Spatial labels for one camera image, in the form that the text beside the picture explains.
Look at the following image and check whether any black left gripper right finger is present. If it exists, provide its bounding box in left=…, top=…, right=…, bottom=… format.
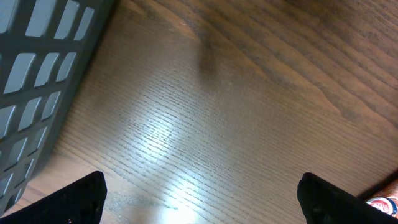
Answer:
left=297, top=172, right=397, bottom=224

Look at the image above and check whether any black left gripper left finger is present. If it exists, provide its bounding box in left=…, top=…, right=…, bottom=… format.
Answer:
left=1, top=171, right=107, bottom=224

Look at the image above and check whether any red orange snack packet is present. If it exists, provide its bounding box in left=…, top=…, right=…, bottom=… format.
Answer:
left=366, top=185, right=397, bottom=218

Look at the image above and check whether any grey plastic basket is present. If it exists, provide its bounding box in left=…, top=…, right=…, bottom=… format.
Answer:
left=1, top=0, right=115, bottom=213

